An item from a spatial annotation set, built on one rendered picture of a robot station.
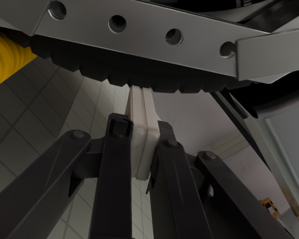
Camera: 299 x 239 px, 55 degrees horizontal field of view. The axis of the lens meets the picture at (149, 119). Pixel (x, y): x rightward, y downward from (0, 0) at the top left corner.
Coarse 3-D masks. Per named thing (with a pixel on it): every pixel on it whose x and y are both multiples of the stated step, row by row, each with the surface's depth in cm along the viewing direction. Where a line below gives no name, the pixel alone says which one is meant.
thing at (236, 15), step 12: (192, 0) 49; (204, 0) 45; (216, 0) 41; (228, 0) 37; (240, 0) 32; (252, 0) 32; (264, 0) 30; (276, 0) 30; (204, 12) 30; (216, 12) 30; (228, 12) 30; (240, 12) 30; (252, 12) 30
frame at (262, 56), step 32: (0, 0) 20; (32, 0) 20; (64, 0) 21; (96, 0) 21; (128, 0) 21; (288, 0) 26; (32, 32) 21; (64, 32) 22; (96, 32) 22; (128, 32) 22; (160, 32) 22; (192, 32) 22; (224, 32) 22; (256, 32) 22; (288, 32) 22; (192, 64) 23; (224, 64) 23; (256, 64) 23; (288, 64) 23
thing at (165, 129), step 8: (160, 128) 17; (168, 128) 17; (160, 136) 16; (168, 136) 16; (152, 160) 15; (192, 160) 14; (152, 168) 14; (192, 168) 13; (152, 176) 14; (200, 176) 13; (200, 184) 14; (208, 184) 14; (200, 192) 14; (208, 192) 14
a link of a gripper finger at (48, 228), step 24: (72, 144) 12; (48, 168) 10; (72, 168) 11; (0, 192) 9; (24, 192) 9; (48, 192) 9; (72, 192) 12; (0, 216) 8; (24, 216) 8; (48, 216) 10
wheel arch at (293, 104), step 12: (180, 0) 65; (252, 84) 52; (264, 84) 50; (276, 84) 48; (288, 84) 47; (240, 96) 50; (252, 96) 48; (264, 96) 47; (276, 96) 45; (288, 96) 44; (264, 108) 43; (276, 108) 43; (288, 108) 42
